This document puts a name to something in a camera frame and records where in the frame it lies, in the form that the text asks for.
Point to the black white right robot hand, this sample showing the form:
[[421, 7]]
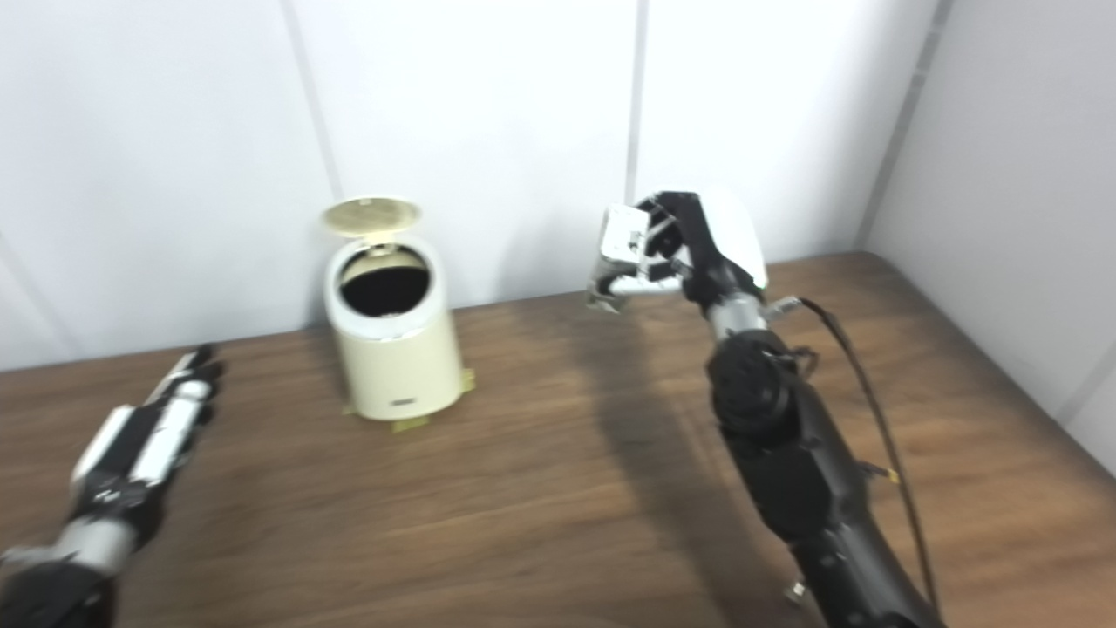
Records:
[[719, 244]]

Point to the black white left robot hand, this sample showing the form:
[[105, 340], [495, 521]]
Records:
[[131, 453]]

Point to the white green milk carton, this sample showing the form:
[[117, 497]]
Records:
[[623, 235]]

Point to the cream-colored bin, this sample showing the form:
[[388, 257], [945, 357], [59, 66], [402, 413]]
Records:
[[397, 366]]

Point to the round cream bin lid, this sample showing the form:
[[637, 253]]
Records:
[[370, 215]]

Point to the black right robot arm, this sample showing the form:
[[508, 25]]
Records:
[[802, 471]]

